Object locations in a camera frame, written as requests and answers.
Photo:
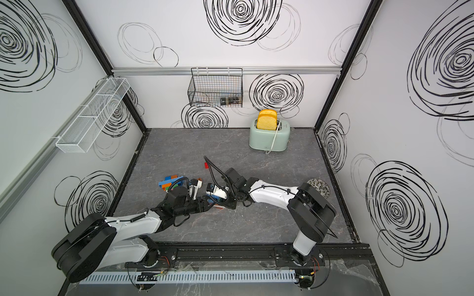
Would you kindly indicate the patterned ceramic bowl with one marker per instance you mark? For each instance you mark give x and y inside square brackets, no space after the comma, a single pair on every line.
[320,186]

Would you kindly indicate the black corner frame post right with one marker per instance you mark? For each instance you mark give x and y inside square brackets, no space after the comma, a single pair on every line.
[361,33]

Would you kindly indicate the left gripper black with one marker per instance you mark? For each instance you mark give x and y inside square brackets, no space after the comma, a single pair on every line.
[205,203]

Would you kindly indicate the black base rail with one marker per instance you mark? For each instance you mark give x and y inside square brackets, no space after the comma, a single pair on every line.
[279,254]

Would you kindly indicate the grey wall rail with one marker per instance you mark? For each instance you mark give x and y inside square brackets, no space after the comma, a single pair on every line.
[247,70]

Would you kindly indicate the white wire wall shelf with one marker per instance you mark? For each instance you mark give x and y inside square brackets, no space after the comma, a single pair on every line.
[104,113]

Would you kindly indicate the yellow toast slice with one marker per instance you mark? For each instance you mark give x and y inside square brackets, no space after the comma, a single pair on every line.
[267,120]

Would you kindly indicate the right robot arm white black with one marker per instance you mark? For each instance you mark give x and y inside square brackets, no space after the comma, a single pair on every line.
[310,209]

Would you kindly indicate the black corner frame post left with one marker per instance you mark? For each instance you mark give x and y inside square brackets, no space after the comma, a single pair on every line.
[80,21]

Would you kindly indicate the mint green toaster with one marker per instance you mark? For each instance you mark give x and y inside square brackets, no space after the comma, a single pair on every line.
[270,140]

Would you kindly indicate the light blue long lego brick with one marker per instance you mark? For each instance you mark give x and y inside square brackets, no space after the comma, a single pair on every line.
[213,202]

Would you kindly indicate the black corner frame post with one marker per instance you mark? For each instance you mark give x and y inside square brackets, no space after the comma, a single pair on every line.
[361,33]
[80,21]

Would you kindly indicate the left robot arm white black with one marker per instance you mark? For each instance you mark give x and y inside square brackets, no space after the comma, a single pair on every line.
[99,241]

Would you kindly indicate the white cable duct strip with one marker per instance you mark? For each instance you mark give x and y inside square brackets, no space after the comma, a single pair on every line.
[191,277]

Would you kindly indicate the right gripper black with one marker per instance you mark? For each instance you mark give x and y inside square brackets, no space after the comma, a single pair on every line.
[231,206]

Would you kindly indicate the black wire wall basket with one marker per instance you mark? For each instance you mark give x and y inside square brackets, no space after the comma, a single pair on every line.
[216,90]

